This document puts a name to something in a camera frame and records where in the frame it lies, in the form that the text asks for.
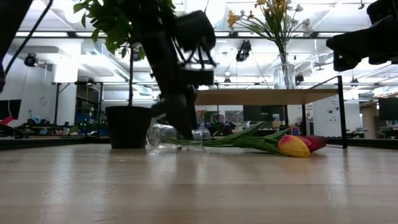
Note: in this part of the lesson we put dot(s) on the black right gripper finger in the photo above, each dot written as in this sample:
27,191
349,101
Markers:
345,42
343,62

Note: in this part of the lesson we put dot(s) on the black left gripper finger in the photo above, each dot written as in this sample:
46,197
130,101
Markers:
185,118
160,110

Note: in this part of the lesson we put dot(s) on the narrow clear glass vase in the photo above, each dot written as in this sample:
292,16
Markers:
155,137

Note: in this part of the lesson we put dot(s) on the white blue flower spray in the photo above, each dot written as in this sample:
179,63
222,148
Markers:
306,23

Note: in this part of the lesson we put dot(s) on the ribbed clear glass vase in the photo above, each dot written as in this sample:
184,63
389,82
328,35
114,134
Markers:
284,77

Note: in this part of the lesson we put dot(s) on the yellow daffodil bunch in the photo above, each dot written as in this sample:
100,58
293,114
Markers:
231,17

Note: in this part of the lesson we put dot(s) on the yellow orange artificial tulip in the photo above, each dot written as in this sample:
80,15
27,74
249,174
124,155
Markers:
293,146

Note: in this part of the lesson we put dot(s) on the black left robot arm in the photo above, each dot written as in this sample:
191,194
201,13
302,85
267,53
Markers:
12,31

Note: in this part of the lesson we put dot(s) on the green plant in black pot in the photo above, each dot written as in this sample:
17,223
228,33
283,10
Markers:
129,127

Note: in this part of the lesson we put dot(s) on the seated person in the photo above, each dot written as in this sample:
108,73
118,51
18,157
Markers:
220,119

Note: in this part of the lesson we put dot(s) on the black ceiling spotlight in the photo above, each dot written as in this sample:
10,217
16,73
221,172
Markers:
300,79
30,60
243,51

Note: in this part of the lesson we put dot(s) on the black monitor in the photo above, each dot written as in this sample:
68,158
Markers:
264,112
388,109
9,109

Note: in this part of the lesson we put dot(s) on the black overhead light bar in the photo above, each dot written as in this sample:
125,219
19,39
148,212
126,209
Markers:
46,35

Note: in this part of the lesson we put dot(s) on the red angled object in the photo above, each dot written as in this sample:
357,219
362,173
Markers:
6,120

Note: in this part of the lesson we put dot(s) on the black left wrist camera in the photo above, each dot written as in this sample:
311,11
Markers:
199,77

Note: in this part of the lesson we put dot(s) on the wooden shelf with black frame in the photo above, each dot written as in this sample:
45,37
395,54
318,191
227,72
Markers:
258,96

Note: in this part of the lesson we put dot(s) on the black metal background frame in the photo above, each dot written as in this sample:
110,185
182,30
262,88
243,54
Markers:
57,102

